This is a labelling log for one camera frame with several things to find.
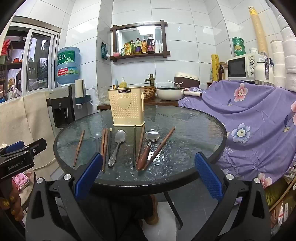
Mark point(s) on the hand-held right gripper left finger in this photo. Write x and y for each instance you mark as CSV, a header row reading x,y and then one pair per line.
x,y
89,176

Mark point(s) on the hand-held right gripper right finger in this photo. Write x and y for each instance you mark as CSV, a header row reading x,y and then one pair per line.
x,y
208,176

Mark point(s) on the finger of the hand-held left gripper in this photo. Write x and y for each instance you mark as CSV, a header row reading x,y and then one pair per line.
x,y
15,146
34,145

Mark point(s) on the steel spoon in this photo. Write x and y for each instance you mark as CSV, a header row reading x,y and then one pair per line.
x,y
120,136

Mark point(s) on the cream plastic utensil holder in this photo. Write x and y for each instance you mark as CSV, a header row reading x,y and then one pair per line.
x,y
126,109

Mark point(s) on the person's left hand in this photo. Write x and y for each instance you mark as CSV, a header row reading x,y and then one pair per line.
x,y
13,208

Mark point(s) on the pink phone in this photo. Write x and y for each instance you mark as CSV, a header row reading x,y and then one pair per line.
x,y
20,181

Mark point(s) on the beige cloth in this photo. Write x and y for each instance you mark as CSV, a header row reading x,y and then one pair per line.
x,y
20,120

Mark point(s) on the water dispenser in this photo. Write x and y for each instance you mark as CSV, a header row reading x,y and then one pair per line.
x,y
60,106

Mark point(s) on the brown shoe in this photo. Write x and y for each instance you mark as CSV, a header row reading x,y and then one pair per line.
x,y
152,213

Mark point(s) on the purple floral cloth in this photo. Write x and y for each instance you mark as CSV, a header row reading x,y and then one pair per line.
x,y
249,122

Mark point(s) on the clear plastic bags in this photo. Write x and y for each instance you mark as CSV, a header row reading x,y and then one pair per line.
x,y
103,96

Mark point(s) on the sliding glass door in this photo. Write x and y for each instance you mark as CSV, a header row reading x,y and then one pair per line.
x,y
39,60

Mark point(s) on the blue water jug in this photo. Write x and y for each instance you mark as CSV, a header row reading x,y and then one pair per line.
x,y
68,66

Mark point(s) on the white pot with glass lid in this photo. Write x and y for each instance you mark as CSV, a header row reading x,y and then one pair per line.
x,y
168,93

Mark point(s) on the brown white rice cooker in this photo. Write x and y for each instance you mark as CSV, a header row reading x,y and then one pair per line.
x,y
188,80

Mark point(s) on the yellow soap pump bottle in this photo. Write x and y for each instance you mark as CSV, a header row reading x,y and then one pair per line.
x,y
123,83

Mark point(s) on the small clear bottle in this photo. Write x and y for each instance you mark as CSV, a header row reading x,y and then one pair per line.
x,y
211,76

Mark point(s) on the woven pattern sink basin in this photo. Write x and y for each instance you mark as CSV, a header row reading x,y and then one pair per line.
x,y
149,92

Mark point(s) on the brown glass bottle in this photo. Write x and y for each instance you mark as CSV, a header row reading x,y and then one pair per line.
x,y
221,73

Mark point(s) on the yellow wrap roll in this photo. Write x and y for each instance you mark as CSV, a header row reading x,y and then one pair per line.
x,y
215,67

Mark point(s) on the white microwave oven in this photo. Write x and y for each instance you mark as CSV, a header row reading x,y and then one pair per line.
x,y
238,67

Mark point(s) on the bronze faucet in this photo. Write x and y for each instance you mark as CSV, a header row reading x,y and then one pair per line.
x,y
150,78

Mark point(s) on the green hanging packet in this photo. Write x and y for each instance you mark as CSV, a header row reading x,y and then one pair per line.
x,y
104,52

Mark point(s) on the white electric kettle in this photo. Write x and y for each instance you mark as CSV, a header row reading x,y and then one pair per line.
x,y
263,71

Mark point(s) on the dark wooden mirror shelf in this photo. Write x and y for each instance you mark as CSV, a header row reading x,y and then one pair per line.
x,y
138,56

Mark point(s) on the yellow seasoning packet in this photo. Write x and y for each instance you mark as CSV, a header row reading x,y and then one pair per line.
x,y
126,49

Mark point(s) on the white jar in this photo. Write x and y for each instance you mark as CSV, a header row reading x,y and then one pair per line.
x,y
254,51

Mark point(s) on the green yellow bottle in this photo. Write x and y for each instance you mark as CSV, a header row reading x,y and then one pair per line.
x,y
132,48

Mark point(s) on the white squeeze bottle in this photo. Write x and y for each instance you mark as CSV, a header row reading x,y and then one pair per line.
x,y
157,47
161,48

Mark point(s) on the cooking oil bottle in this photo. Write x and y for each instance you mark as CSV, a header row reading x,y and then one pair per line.
x,y
138,47

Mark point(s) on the stacks of white paper bowls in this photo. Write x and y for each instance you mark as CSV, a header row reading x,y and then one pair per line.
x,y
284,60

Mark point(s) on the orange label sauce bottle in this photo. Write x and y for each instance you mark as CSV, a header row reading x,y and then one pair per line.
x,y
144,46

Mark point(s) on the dark soy sauce bottle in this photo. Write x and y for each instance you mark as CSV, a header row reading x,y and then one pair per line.
x,y
150,45

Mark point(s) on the teal wall holder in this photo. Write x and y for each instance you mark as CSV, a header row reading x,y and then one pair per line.
x,y
84,99

